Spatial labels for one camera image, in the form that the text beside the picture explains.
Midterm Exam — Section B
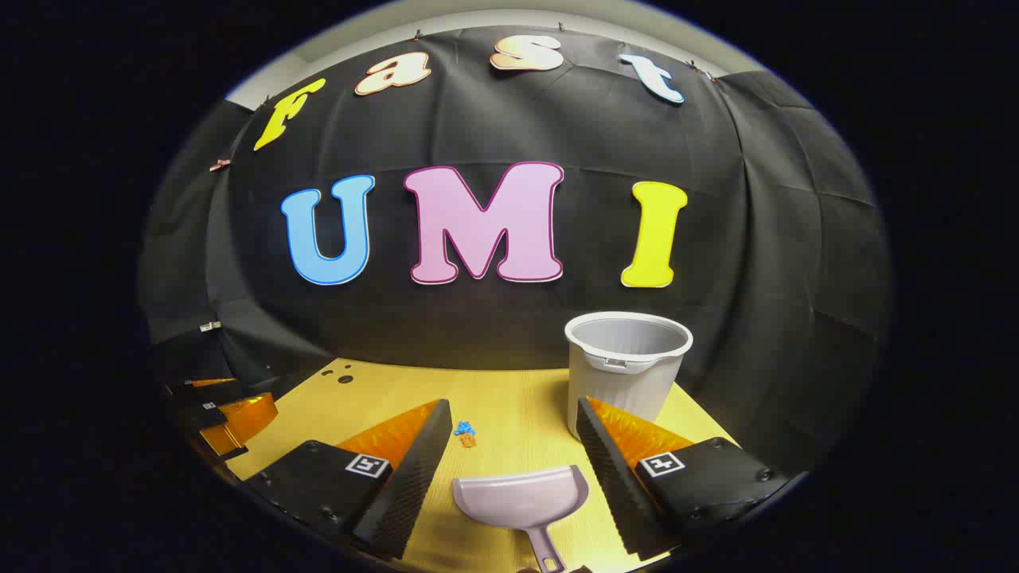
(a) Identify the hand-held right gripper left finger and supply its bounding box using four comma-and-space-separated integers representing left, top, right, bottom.
243, 398, 453, 562

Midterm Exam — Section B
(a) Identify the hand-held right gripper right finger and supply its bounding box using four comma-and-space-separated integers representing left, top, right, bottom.
575, 396, 793, 562

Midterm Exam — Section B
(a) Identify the white ribbed garbage bin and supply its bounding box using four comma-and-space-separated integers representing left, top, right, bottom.
564, 311, 694, 442

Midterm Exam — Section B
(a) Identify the lilac plastic dustpan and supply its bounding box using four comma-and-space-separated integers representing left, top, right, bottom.
451, 466, 591, 573

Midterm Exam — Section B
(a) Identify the yellow wooden desktop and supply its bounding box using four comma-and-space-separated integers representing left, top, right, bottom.
223, 357, 737, 573

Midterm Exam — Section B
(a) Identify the black backdrop cloth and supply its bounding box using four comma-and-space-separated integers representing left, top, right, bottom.
139, 24, 892, 478

